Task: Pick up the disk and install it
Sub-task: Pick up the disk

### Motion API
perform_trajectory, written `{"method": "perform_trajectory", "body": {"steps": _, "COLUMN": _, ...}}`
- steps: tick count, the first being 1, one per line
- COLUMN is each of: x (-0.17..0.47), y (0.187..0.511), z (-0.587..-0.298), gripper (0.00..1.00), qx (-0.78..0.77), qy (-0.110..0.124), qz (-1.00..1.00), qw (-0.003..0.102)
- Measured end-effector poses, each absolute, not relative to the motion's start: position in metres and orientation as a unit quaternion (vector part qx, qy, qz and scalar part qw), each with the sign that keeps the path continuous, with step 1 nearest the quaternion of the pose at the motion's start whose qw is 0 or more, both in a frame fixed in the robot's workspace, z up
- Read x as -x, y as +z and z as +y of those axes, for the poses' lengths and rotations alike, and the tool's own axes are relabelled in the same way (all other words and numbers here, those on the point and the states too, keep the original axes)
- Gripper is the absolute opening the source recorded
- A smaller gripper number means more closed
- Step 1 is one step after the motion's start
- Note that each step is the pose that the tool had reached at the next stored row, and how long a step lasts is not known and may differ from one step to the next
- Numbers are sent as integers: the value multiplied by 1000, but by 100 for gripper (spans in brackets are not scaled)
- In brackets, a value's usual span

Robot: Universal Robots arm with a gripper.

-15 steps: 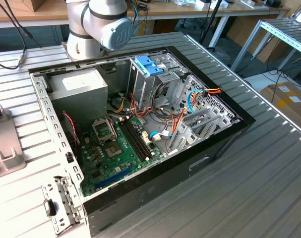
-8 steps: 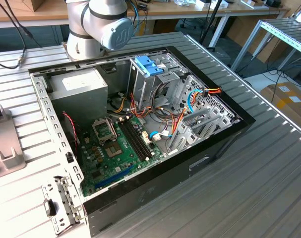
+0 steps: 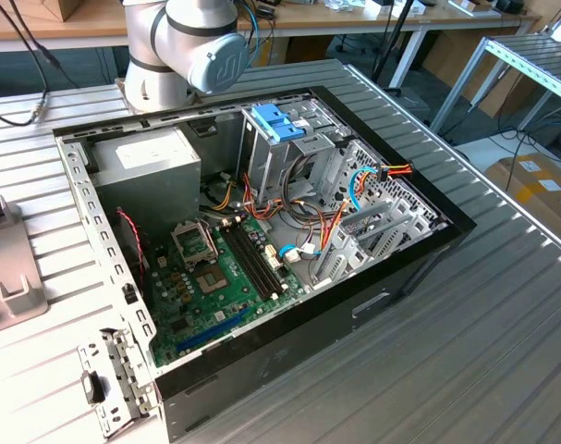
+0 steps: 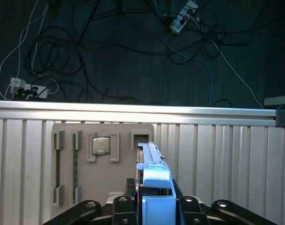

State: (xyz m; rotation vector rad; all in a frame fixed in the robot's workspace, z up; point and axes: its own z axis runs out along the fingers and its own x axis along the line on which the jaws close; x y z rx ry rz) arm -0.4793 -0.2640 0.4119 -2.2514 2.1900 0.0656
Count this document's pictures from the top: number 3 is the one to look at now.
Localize blue disk data wire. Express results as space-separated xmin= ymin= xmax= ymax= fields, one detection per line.
xmin=347 ymin=165 xmax=385 ymax=213

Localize orange disk power wire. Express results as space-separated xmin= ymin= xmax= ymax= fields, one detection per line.
xmin=356 ymin=161 xmax=415 ymax=207

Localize silver disk bay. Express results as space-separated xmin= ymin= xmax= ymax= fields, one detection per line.
xmin=307 ymin=196 xmax=450 ymax=291

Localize white motherboard connector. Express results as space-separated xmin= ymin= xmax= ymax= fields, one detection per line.
xmin=263 ymin=243 xmax=282 ymax=273

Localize black RAM slot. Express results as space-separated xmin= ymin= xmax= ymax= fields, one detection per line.
xmin=222 ymin=224 xmax=274 ymax=301
xmin=233 ymin=220 xmax=285 ymax=297

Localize silver drive cage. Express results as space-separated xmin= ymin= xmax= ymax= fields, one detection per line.
xmin=236 ymin=99 xmax=350 ymax=209

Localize green motherboard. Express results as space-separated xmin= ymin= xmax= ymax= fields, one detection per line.
xmin=148 ymin=215 xmax=309 ymax=369

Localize CPU socket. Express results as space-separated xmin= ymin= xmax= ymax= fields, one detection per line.
xmin=191 ymin=263 xmax=229 ymax=298

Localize metal socket cover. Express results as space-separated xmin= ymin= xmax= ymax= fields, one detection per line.
xmin=170 ymin=219 xmax=219 ymax=273

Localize blue plastic bay latch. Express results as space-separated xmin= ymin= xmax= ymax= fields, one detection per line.
xmin=250 ymin=105 xmax=309 ymax=144

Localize blue expansion slot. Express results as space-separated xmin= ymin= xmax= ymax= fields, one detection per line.
xmin=175 ymin=307 xmax=252 ymax=353

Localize black open PC case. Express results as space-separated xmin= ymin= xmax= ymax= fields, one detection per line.
xmin=52 ymin=85 xmax=478 ymax=444

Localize grey power supply unit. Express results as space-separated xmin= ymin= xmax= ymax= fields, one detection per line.
xmin=89 ymin=125 xmax=202 ymax=241

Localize wooden desk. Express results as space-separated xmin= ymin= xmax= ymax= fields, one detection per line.
xmin=0 ymin=0 xmax=543 ymax=92

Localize brown cardboard sheet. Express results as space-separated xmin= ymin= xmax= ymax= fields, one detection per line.
xmin=421 ymin=28 xmax=543 ymax=119

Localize labelled cardboard box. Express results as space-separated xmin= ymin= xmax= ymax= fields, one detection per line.
xmin=484 ymin=154 xmax=561 ymax=246

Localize grey parts rack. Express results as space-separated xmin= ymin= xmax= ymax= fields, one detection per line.
xmin=0 ymin=193 xmax=49 ymax=337

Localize brown cardboard box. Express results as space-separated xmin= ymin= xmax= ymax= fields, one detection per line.
xmin=2 ymin=0 xmax=85 ymax=23

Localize multicoloured wire bundle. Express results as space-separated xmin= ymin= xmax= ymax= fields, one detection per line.
xmin=200 ymin=154 xmax=355 ymax=260

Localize short blue wire white plug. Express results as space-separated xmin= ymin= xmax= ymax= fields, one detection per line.
xmin=277 ymin=243 xmax=319 ymax=265

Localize red black fan wire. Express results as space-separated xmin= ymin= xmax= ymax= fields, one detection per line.
xmin=116 ymin=207 xmax=148 ymax=275

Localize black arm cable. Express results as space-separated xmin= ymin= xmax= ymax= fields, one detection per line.
xmin=0 ymin=0 xmax=80 ymax=127

